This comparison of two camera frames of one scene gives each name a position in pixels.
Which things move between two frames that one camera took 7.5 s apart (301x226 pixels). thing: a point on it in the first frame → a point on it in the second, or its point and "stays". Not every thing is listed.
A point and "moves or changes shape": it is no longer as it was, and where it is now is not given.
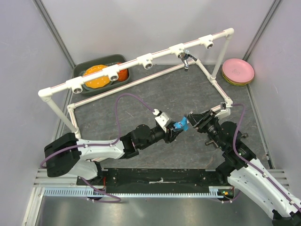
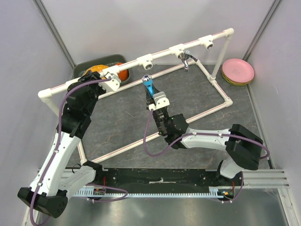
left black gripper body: (168, 137) → (94, 86)
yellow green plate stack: (236, 83) stays
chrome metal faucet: (184, 57) stays
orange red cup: (122, 74) stays
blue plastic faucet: (183, 124) moves or changes shape
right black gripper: (207, 117) → (148, 99)
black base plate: (157, 180) stays
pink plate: (238, 70) stays
